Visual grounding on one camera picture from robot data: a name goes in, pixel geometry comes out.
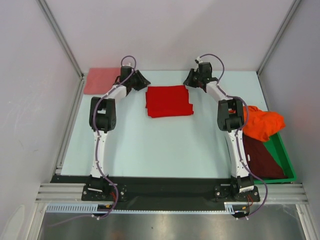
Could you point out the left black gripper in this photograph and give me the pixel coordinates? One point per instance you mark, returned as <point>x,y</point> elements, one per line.
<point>142,82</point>

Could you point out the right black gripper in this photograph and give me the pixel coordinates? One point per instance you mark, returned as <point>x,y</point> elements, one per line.
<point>191,79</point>

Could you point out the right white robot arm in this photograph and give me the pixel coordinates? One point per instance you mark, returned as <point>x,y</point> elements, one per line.
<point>230,120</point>

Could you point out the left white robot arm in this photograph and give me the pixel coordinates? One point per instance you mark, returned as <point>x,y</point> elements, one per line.
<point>102,115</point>

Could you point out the folded pink t-shirt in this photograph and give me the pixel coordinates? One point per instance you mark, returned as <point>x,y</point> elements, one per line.
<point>100,80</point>

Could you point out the orange t-shirt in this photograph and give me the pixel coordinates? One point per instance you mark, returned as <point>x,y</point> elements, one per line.
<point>261,125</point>

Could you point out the green plastic bin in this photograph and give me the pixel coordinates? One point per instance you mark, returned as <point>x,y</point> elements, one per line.
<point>277,149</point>

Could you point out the dark red t-shirt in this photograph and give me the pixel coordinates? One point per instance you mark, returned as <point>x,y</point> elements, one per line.
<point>261,163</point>

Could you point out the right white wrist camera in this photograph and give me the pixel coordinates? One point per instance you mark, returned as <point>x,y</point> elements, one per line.
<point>198,60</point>

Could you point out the left aluminium side rail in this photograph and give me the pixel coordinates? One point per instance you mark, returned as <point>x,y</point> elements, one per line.
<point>69,127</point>

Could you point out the left aluminium frame post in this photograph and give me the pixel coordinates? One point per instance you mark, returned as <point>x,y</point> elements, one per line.
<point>48,14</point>

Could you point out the aluminium frame post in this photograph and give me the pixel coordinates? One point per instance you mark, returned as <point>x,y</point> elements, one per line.
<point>279,34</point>
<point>48,14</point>

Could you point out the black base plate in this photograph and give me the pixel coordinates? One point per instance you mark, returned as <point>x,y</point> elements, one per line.
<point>160,193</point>

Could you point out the right aluminium frame post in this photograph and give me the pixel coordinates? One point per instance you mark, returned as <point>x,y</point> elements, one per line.
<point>279,34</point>

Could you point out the aluminium front rail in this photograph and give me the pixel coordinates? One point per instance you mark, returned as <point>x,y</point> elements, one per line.
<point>72,192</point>

